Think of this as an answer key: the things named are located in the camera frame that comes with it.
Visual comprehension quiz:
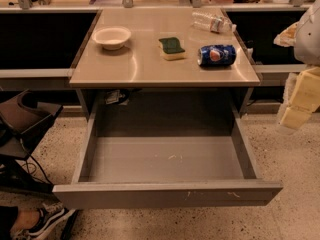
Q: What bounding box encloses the blue pepsi can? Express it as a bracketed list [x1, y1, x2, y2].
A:
[197, 45, 237, 66]

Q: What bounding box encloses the black and white sneaker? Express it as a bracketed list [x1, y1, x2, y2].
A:
[9, 202, 75, 240]

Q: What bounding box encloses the white tag under counter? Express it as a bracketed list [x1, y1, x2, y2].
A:
[104, 90, 120, 104]

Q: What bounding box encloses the green and yellow sponge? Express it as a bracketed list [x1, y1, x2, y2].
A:
[159, 37, 186, 61]

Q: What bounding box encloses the white paper bowl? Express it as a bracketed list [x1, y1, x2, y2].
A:
[92, 26, 131, 50]

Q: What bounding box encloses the black chair base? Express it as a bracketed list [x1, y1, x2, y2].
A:
[0, 90, 63, 194]

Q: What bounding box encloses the grey metal cabinet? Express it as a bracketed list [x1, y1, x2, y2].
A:
[70, 7, 260, 115]

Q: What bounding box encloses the open grey metal drawer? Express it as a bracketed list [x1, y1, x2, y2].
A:
[54, 89, 283, 209]

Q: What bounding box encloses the clear plastic water bottle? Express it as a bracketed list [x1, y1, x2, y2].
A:
[192, 11, 236, 34]

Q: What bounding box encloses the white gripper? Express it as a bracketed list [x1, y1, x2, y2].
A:
[273, 0, 320, 130]

